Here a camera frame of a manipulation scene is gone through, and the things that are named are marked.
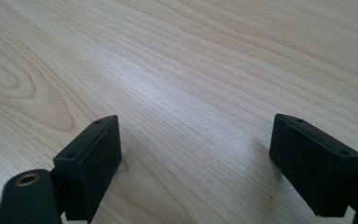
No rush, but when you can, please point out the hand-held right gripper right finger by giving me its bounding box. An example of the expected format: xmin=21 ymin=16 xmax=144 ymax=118
xmin=268 ymin=113 xmax=358 ymax=218

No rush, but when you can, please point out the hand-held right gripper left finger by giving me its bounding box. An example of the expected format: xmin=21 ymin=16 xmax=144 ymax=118
xmin=52 ymin=114 xmax=123 ymax=224

